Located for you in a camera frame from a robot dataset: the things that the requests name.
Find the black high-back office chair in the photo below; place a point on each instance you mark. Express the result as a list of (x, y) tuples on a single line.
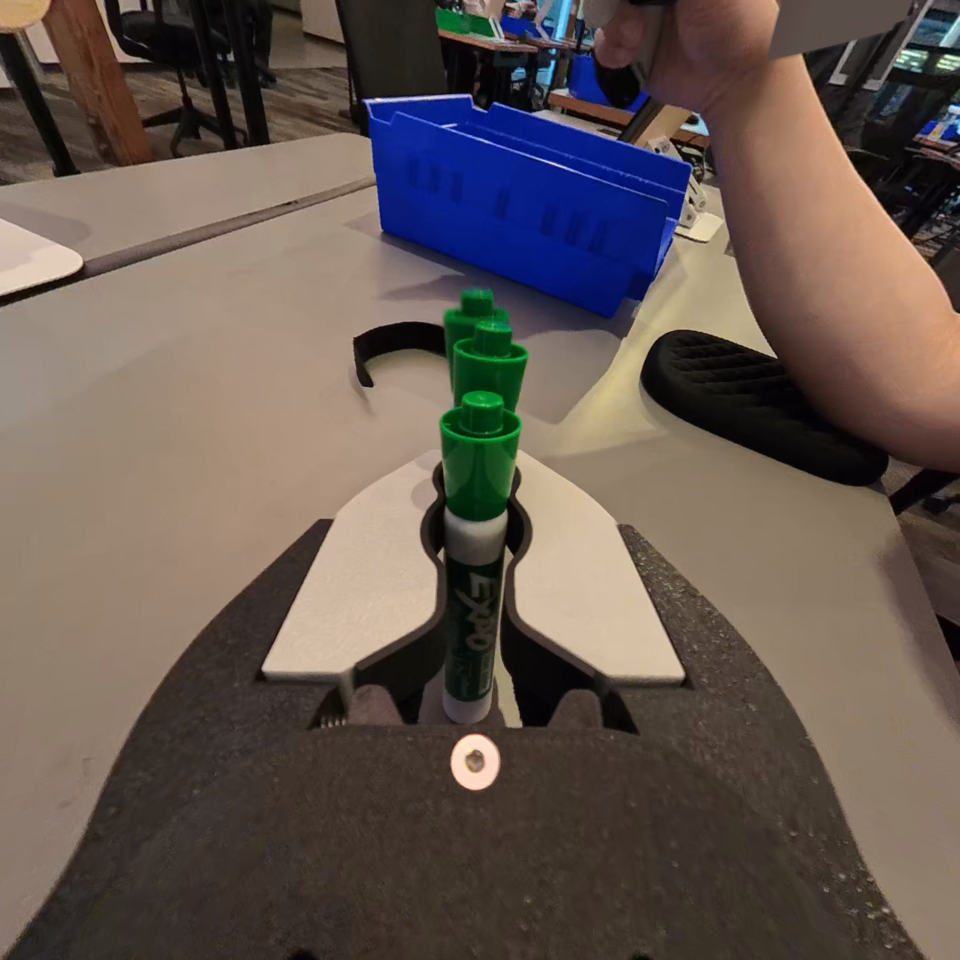
[(390, 52)]

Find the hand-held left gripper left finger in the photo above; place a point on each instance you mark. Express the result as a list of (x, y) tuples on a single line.
[(360, 585)]

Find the black mesh chair armrest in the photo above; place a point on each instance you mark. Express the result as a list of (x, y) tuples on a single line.
[(735, 390)]

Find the small blue bin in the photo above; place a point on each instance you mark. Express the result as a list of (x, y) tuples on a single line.
[(581, 75)]

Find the green bin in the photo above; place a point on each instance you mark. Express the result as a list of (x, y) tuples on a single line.
[(465, 22)]

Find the green dry-erase marker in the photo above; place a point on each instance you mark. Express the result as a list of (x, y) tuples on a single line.
[(495, 367), (469, 315), (480, 465)]

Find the monitor on rolling stand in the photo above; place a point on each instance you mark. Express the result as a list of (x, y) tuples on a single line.
[(259, 90)]

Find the wooden support post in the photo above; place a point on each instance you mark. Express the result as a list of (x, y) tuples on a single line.
[(97, 90)]

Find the blue plastic bin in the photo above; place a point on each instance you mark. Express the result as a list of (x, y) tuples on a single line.
[(525, 195)]

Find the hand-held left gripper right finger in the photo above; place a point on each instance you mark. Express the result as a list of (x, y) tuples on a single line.
[(585, 585)]

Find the person's right forearm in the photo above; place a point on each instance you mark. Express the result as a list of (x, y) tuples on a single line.
[(825, 262)]

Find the curved wooden panel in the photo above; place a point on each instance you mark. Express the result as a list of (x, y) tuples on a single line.
[(19, 11), (660, 120)]

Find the person's right hand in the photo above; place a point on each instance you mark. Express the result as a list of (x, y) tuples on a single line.
[(705, 45)]

